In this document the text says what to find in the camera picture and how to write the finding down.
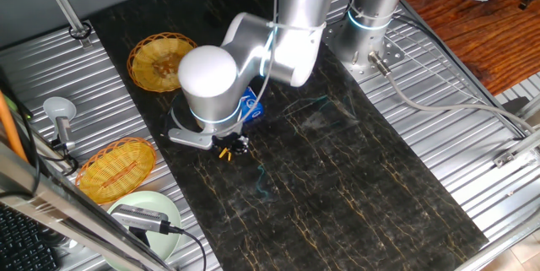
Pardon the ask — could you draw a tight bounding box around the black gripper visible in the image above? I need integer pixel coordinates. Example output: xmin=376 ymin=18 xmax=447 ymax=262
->
xmin=212 ymin=133 xmax=251 ymax=157

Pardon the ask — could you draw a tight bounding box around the metal clamp with black knob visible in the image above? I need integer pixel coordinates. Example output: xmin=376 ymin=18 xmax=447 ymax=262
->
xmin=50 ymin=138 xmax=79 ymax=156

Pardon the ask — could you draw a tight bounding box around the blue tissue pack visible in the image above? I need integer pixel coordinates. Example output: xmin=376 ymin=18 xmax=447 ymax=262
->
xmin=240 ymin=86 xmax=266 ymax=123

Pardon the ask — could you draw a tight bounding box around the round yellow wicker basket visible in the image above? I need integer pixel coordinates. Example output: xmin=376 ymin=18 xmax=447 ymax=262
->
xmin=126 ymin=31 xmax=198 ymax=94

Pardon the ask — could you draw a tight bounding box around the black marble pattern mat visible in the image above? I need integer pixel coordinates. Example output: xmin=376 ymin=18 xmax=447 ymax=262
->
xmin=88 ymin=0 xmax=489 ymax=271

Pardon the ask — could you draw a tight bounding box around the oval yellow wicker basket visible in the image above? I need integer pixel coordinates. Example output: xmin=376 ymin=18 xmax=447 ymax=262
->
xmin=74 ymin=136 xmax=158 ymax=206

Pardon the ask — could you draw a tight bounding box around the pale green plate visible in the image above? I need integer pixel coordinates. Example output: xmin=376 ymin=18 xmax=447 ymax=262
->
xmin=103 ymin=190 xmax=183 ymax=271

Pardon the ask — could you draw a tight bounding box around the orange rod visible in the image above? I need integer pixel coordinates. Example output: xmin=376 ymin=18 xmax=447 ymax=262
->
xmin=0 ymin=91 xmax=29 ymax=163

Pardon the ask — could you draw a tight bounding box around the black keyboard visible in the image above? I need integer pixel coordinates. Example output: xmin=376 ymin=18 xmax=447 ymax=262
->
xmin=0 ymin=205 xmax=60 ymax=271

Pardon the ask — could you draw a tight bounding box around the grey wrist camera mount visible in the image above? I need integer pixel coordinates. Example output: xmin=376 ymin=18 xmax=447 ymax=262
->
xmin=167 ymin=127 xmax=214 ymax=151

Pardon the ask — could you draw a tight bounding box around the black camera cable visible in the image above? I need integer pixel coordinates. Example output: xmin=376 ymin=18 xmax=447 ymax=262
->
xmin=168 ymin=225 xmax=208 ymax=271

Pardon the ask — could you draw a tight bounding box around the grey ribbed camera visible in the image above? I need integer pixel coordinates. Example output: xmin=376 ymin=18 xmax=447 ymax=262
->
xmin=111 ymin=203 xmax=172 ymax=235

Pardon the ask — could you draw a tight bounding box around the black camera stand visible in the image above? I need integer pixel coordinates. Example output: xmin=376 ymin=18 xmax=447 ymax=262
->
xmin=127 ymin=225 xmax=152 ymax=249

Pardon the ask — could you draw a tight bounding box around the metal frame bar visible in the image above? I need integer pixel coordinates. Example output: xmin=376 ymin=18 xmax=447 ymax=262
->
xmin=0 ymin=142 xmax=174 ymax=271

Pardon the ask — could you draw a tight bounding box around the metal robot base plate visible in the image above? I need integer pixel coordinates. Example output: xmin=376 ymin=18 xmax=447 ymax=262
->
xmin=322 ymin=21 xmax=406 ymax=84

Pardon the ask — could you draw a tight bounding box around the thick black cable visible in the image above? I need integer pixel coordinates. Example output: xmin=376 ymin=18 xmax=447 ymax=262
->
xmin=0 ymin=68 xmax=42 ymax=200

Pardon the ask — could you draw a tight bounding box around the grey robot base hose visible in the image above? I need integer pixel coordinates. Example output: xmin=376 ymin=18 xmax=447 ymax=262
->
xmin=367 ymin=50 xmax=539 ymax=135

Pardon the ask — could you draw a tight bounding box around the aluminium profile bracket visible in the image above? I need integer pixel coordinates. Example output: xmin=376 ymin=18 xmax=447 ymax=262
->
xmin=492 ymin=129 xmax=540 ymax=169

